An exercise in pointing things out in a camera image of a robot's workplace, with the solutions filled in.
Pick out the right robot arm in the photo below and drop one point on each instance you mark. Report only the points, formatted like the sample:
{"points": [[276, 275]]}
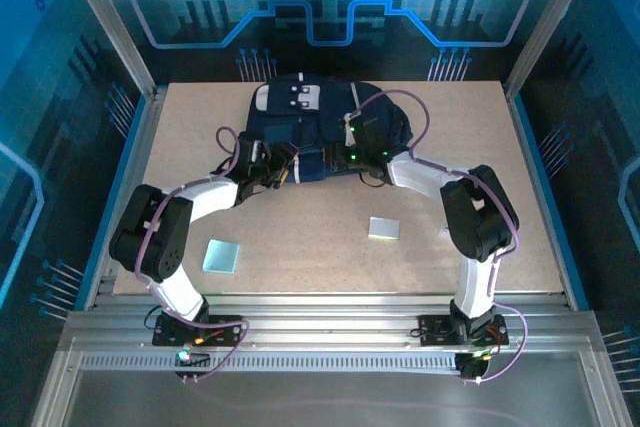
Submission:
{"points": [[480, 227]]}

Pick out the aluminium front rail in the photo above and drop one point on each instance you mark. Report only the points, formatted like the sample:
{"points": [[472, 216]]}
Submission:
{"points": [[325, 319]]}

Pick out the grey sticky note pad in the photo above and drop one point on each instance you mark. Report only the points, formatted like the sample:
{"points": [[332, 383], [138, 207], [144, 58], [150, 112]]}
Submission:
{"points": [[384, 228]]}

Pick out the navy blue student backpack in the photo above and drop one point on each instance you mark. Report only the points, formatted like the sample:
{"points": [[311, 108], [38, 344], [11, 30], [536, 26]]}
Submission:
{"points": [[320, 117]]}

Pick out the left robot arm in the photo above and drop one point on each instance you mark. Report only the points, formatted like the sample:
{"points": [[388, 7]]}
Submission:
{"points": [[150, 242]]}

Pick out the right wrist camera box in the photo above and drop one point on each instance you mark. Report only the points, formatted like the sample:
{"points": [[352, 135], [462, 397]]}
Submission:
{"points": [[371, 131]]}

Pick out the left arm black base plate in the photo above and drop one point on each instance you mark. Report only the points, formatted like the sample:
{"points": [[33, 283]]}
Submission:
{"points": [[170, 332]]}

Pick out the pale blue sticky note pad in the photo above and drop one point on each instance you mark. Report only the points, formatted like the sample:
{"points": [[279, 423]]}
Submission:
{"points": [[221, 257]]}

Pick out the aluminium frame post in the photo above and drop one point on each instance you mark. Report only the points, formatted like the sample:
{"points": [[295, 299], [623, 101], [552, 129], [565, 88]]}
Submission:
{"points": [[550, 22], [105, 22]]}

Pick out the aluminium side rail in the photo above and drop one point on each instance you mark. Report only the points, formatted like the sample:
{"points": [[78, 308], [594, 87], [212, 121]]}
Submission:
{"points": [[127, 182], [545, 187]]}

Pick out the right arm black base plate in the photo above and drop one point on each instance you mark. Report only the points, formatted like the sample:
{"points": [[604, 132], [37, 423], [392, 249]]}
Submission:
{"points": [[435, 332]]}

